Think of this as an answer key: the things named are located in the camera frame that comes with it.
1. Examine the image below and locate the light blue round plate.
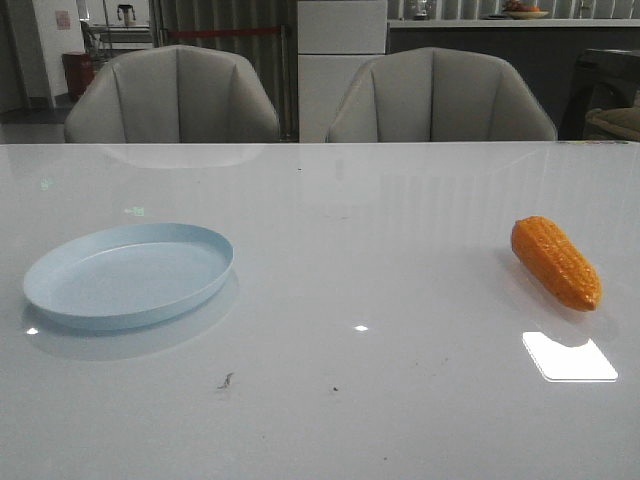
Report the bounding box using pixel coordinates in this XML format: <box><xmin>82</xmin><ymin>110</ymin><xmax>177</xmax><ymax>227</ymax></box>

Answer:
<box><xmin>23</xmin><ymin>223</ymin><xmax>234</xmax><ymax>331</ymax></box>

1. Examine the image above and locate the orange plastic corn cob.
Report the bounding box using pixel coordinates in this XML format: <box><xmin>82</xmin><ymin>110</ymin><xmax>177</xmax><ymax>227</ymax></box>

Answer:
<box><xmin>511</xmin><ymin>216</ymin><xmax>602</xmax><ymax>311</ymax></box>

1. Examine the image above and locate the right beige upholstered chair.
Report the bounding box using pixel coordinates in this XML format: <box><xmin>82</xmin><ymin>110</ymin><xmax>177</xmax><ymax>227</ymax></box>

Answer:
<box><xmin>326</xmin><ymin>47</ymin><xmax>557</xmax><ymax>143</ymax></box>

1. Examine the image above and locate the beige upholstered chair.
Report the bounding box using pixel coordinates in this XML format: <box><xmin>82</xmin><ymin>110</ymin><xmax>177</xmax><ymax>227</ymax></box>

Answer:
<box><xmin>326</xmin><ymin>47</ymin><xmax>557</xmax><ymax>143</ymax></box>
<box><xmin>64</xmin><ymin>45</ymin><xmax>280</xmax><ymax>144</ymax></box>

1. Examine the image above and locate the white cabinet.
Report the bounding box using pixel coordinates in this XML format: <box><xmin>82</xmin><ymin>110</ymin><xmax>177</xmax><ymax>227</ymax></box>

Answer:
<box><xmin>297</xmin><ymin>1</ymin><xmax>388</xmax><ymax>143</ymax></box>

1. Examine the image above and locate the left beige upholstered chair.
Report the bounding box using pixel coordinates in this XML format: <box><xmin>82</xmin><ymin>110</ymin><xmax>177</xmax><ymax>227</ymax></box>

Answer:
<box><xmin>64</xmin><ymin>45</ymin><xmax>280</xmax><ymax>144</ymax></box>

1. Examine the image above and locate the red barrier belt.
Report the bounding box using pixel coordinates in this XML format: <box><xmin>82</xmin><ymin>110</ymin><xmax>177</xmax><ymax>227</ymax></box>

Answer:
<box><xmin>167</xmin><ymin>26</ymin><xmax>282</xmax><ymax>39</ymax></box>

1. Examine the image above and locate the dark counter with white top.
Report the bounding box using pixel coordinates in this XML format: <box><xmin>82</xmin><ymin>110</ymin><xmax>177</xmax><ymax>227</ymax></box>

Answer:
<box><xmin>387</xmin><ymin>19</ymin><xmax>639</xmax><ymax>131</ymax></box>

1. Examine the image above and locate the red trash bin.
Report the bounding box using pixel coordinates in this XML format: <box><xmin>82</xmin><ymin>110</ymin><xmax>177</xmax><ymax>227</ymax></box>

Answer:
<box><xmin>62</xmin><ymin>52</ymin><xmax>94</xmax><ymax>101</ymax></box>

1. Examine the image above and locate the fruit bowl on counter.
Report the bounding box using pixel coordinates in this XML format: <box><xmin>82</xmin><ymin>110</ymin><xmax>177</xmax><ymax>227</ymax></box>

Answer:
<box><xmin>502</xmin><ymin>0</ymin><xmax>548</xmax><ymax>20</ymax></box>

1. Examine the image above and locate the dark armchair at right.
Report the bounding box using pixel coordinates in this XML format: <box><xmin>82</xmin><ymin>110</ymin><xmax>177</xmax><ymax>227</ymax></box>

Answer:
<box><xmin>558</xmin><ymin>49</ymin><xmax>639</xmax><ymax>140</ymax></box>

